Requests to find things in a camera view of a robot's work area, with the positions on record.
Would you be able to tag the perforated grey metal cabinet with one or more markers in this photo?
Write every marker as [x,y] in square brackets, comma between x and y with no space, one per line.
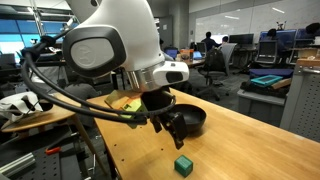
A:
[301,113]

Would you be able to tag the green block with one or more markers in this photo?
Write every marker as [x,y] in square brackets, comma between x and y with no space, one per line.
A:
[183,165]

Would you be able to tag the aluminium extrusion bar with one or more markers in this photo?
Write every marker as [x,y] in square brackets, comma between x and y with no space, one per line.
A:
[17,165]

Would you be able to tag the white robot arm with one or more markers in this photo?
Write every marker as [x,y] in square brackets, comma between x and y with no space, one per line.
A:
[120,33]

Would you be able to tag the crouching person grey shirt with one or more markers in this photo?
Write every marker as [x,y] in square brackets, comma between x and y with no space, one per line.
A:
[83,90]

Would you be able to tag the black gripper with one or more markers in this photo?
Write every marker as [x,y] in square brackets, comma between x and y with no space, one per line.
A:
[174,123]

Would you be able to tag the teal tray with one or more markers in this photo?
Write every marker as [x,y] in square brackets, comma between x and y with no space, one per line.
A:
[267,80]

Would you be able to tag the person in dark shirt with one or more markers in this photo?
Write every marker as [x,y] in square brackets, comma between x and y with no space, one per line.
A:
[210,43]

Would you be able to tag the computer monitor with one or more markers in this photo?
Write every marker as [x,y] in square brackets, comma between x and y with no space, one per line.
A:
[241,39]

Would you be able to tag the grey office chair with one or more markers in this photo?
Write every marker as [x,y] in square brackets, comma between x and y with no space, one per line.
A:
[216,69]

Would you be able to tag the black bowl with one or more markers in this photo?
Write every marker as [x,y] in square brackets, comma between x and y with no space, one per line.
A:
[194,116]

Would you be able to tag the open laptop blue screen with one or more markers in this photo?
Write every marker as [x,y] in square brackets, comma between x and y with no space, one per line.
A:
[172,53]

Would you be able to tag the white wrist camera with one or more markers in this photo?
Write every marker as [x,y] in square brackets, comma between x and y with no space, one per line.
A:
[171,72]

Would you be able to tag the round wooden side table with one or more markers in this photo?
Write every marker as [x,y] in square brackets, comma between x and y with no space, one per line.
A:
[56,114]

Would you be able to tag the orange handled tool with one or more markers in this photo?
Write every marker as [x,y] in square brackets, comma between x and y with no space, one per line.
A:
[52,151]

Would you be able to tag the grey storage bin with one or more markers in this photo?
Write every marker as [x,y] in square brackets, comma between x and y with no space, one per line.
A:
[268,109]

